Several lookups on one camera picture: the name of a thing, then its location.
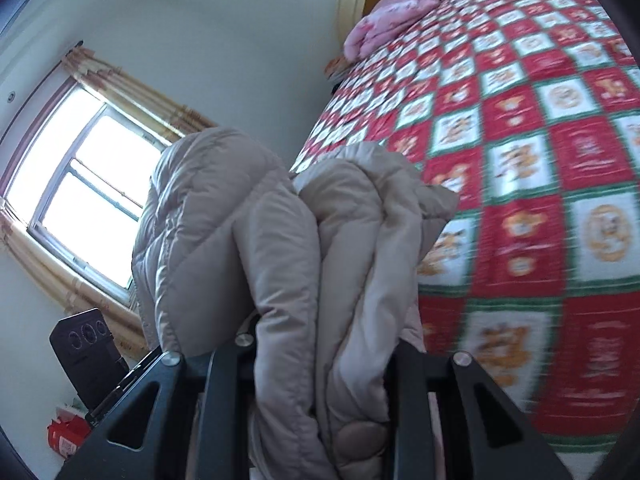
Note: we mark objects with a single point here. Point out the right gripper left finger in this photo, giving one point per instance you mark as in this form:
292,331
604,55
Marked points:
183,418

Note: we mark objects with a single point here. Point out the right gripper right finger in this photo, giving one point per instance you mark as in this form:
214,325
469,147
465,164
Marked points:
450,420

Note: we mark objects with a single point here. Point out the beige puffer coat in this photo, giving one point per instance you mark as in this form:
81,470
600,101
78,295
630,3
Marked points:
327,259

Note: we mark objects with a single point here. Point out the red box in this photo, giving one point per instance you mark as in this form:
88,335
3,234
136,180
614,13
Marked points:
67,431

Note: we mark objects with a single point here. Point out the black device with round holes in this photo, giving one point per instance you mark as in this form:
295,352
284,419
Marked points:
87,352

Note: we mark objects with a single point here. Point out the side window yellow curtain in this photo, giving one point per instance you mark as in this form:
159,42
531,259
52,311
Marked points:
148,108

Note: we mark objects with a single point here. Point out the red patchwork bedspread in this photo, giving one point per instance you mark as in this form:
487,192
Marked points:
529,111

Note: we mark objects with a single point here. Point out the pink folded blanket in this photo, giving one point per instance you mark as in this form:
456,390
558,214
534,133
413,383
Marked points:
384,23

